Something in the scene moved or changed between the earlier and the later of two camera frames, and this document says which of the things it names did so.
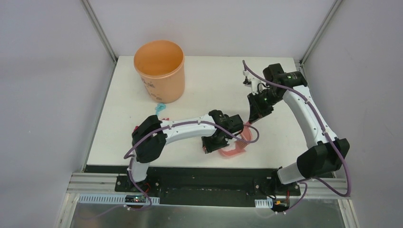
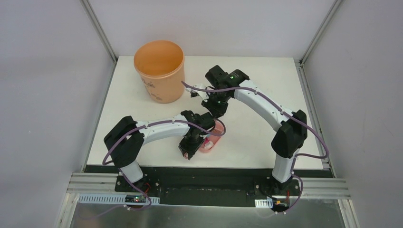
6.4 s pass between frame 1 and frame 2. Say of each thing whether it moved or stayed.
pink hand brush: moved
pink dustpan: moved
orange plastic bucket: stayed
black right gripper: moved
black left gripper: moved
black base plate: stayed
